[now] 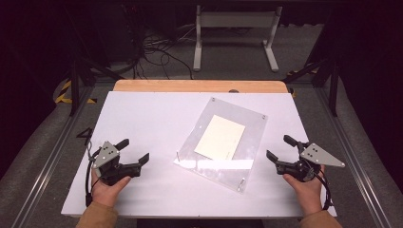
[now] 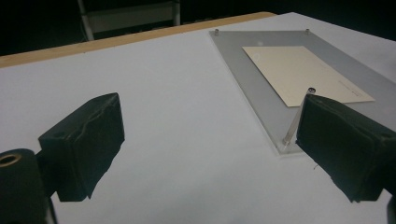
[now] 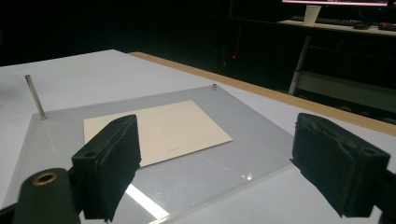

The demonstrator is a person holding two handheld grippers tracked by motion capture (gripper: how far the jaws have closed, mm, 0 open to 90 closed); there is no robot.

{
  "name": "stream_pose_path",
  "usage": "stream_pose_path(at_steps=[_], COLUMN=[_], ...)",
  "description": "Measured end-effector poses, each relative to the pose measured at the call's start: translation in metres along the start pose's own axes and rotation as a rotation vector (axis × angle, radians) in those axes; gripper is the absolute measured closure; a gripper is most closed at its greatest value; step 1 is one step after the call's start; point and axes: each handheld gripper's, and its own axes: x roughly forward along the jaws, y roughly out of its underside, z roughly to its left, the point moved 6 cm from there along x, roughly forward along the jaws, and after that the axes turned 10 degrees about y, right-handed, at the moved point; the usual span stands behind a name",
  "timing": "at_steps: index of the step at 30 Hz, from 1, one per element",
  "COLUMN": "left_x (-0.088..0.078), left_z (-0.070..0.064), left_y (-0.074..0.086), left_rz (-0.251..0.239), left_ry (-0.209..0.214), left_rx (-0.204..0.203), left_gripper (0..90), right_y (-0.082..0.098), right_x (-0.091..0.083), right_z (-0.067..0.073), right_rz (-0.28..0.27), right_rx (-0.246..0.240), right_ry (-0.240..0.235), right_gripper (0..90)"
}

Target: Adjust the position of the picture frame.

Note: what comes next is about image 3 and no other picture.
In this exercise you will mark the white board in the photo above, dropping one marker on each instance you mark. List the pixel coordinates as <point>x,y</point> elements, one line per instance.
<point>93,71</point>

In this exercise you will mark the white metal stand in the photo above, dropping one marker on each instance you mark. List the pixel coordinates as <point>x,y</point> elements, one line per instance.
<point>342,87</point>

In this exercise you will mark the tall metal rod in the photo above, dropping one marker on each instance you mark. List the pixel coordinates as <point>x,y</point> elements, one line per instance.
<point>35,96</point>

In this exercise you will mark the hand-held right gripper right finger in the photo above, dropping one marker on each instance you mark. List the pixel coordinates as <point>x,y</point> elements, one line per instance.
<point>339,168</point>

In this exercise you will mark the short metal post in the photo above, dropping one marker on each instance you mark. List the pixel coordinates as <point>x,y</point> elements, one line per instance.
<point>214,87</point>

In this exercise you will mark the black keyboard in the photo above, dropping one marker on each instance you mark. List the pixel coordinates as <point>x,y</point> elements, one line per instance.
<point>330,21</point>

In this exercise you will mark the clear acrylic plate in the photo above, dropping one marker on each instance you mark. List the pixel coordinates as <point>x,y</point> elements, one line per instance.
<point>252,137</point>

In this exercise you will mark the black computer mouse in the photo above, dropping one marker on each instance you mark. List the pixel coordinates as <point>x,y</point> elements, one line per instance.
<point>361,25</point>

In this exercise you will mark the beige card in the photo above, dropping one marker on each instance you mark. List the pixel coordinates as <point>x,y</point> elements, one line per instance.
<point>174,130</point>

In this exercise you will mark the computer monitor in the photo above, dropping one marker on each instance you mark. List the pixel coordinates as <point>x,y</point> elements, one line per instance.
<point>334,2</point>

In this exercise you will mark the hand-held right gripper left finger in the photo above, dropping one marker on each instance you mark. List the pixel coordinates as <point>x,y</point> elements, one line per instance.
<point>106,168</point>

